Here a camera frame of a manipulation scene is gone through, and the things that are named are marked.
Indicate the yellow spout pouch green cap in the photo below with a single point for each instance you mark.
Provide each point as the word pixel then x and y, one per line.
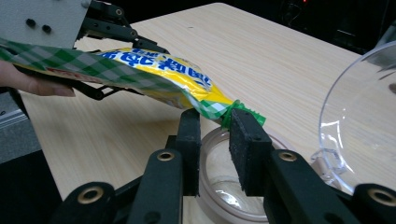
pixel 174 71

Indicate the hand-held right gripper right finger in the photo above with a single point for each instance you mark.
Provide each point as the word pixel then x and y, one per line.
pixel 249 155

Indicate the clear jar with hinged lid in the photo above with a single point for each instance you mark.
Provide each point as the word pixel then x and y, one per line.
pixel 358 124

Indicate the metal floor rail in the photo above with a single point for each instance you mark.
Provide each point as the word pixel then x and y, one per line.
pixel 9 117

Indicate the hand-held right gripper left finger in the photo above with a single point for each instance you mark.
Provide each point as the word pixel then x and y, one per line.
pixel 190 155

